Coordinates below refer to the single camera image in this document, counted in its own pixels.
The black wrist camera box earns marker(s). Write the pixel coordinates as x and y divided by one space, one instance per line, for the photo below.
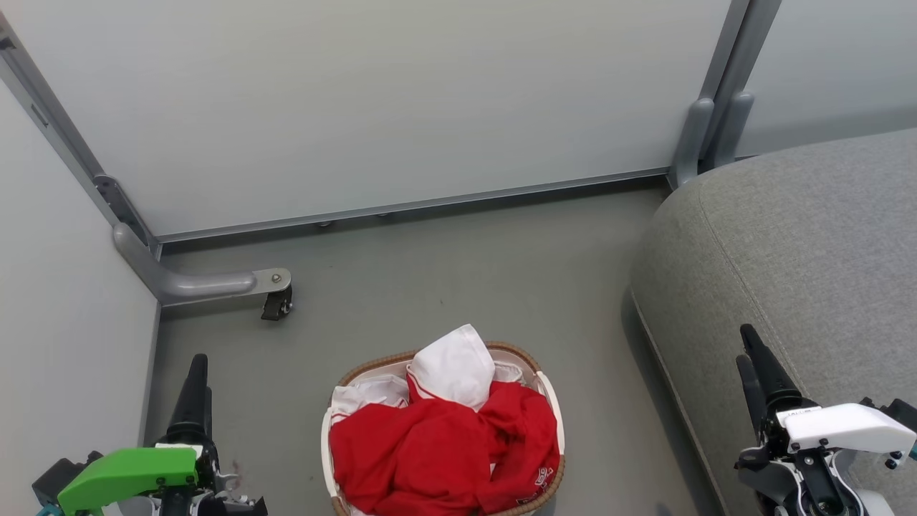
895 412
61 473

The red and white striped jacket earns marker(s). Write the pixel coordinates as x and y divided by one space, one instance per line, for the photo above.
455 365

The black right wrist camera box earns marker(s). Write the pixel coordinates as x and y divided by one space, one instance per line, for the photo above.
895 412

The grey double partition post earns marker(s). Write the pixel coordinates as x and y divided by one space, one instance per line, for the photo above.
723 107

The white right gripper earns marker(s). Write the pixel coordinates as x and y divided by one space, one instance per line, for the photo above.
838 426

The grey fabric sofa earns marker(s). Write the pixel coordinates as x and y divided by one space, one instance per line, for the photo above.
802 251

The grey partition bottom rail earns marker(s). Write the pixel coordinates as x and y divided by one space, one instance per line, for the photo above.
430 202

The black caster wheel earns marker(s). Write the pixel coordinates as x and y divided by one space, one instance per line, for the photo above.
276 307

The white wicker-rimmed laundry basket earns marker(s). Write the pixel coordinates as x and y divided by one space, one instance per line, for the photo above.
551 405

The red garment with printed logo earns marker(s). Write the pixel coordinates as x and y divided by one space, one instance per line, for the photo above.
430 459

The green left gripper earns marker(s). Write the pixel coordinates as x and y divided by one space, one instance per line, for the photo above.
129 473

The grey partition foot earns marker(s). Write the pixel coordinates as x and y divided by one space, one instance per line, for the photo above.
193 284

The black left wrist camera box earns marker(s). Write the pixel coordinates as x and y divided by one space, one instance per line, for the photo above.
61 473

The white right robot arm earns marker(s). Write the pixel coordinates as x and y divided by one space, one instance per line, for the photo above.
875 503

